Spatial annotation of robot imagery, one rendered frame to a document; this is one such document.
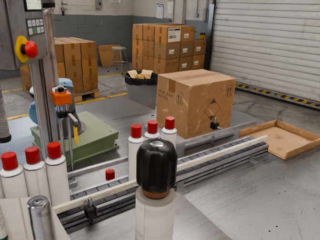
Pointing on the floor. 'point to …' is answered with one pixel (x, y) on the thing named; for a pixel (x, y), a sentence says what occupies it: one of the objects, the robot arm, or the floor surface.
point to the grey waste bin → (143, 94)
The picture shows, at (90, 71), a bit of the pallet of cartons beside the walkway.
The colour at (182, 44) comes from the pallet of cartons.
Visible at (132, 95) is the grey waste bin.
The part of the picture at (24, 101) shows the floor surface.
